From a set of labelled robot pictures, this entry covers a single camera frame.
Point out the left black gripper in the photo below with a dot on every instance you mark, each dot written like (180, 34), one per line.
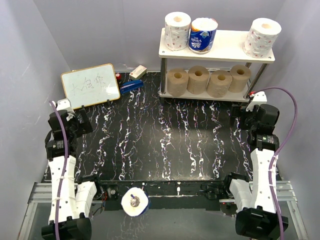
(84, 127)

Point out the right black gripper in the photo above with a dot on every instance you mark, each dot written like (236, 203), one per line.
(236, 111)

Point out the brown roll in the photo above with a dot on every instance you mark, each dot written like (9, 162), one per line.
(177, 82)
(198, 79)
(240, 76)
(219, 83)

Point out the white red-dotted roll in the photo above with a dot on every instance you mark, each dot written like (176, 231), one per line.
(176, 28)
(261, 37)

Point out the blue roll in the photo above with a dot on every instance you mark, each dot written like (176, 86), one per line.
(135, 202)
(202, 34)

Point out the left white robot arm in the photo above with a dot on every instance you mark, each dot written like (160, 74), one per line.
(70, 200)

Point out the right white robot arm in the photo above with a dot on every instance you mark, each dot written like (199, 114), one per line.
(258, 214)

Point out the white two-tier shelf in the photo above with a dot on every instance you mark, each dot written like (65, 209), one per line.
(227, 47)

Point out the small framed whiteboard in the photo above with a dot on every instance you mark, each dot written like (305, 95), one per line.
(90, 86)

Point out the blue stapler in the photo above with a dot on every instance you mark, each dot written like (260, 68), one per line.
(130, 86)

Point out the white green cardboard box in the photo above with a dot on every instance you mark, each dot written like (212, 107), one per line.
(138, 72)

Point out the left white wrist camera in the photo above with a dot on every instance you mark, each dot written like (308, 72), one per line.
(64, 104)

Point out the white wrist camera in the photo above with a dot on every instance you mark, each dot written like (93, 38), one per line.
(64, 104)
(256, 99)

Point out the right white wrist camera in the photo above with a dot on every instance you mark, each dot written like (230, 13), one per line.
(256, 99)

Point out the aluminium front rail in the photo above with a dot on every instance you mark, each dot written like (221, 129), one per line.
(177, 210)

